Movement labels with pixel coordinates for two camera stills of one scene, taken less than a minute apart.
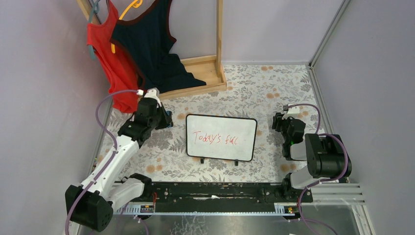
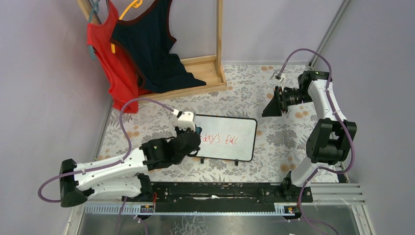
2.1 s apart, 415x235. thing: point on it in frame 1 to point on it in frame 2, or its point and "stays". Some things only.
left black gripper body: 161,117 to 193,139
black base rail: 139,193 stays
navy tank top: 146,36 stays
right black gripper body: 280,122 to 280,101
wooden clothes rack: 209,70 stays
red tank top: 119,69 stays
